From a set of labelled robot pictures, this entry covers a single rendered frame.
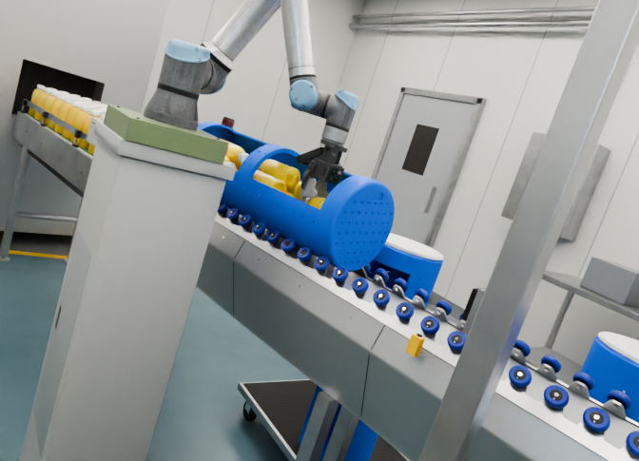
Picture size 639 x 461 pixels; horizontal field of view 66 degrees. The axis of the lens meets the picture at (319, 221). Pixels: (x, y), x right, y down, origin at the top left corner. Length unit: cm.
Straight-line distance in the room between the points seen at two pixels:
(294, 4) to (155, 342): 102
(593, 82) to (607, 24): 9
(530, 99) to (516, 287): 443
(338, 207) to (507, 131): 400
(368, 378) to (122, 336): 69
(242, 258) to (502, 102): 413
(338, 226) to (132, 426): 87
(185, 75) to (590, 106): 99
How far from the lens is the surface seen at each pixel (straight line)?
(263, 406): 225
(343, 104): 147
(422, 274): 172
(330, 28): 726
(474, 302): 121
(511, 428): 114
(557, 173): 84
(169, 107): 142
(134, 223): 137
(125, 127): 130
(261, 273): 154
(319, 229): 137
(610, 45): 88
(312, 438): 150
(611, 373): 145
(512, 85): 539
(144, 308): 148
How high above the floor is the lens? 129
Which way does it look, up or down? 9 degrees down
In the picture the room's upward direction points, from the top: 18 degrees clockwise
